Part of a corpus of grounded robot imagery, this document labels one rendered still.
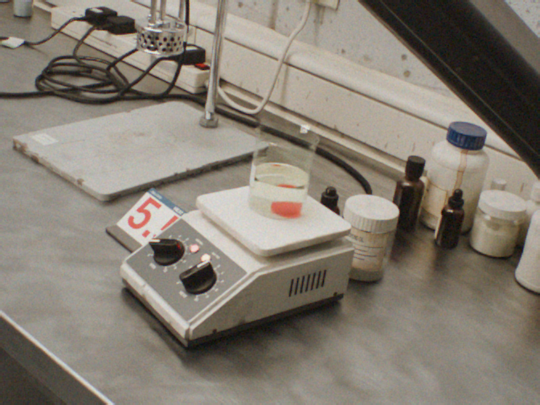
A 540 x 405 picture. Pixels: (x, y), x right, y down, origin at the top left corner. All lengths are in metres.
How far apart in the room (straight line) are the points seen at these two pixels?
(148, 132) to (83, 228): 0.28
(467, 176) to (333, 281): 0.27
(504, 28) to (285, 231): 0.40
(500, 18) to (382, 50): 0.80
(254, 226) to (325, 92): 0.50
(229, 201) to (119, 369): 0.21
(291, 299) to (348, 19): 0.58
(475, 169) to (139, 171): 0.42
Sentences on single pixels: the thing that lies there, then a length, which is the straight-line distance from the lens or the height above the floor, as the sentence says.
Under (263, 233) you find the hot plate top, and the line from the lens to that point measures 0.85.
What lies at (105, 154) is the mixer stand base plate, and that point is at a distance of 1.17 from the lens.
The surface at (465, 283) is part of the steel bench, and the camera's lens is 1.03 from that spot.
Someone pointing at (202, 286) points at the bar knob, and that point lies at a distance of 0.83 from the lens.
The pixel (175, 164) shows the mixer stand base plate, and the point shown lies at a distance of 1.16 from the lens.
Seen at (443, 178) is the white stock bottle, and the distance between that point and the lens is 1.10.
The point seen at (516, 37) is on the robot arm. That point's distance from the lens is 0.53.
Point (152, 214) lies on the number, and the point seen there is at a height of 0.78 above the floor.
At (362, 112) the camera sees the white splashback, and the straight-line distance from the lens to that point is 1.29.
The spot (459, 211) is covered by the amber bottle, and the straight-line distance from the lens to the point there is 1.07.
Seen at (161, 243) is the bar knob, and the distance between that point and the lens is 0.87.
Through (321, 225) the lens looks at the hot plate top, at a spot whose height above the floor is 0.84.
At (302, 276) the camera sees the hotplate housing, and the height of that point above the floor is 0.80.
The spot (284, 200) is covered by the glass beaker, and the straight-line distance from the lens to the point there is 0.87.
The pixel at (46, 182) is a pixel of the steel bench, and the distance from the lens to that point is 1.11.
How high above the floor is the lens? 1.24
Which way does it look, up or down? 26 degrees down
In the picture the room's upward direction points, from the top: 9 degrees clockwise
